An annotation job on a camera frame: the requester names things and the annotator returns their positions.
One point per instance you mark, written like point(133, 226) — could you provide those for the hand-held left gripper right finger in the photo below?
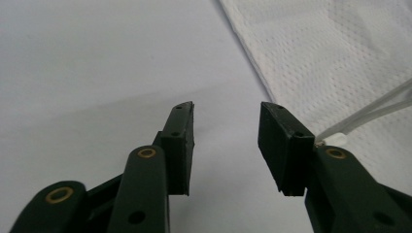
point(291, 152)

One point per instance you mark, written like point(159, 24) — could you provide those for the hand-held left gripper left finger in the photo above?
point(176, 152)

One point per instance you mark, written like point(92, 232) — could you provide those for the white perforated cloth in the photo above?
point(327, 58)

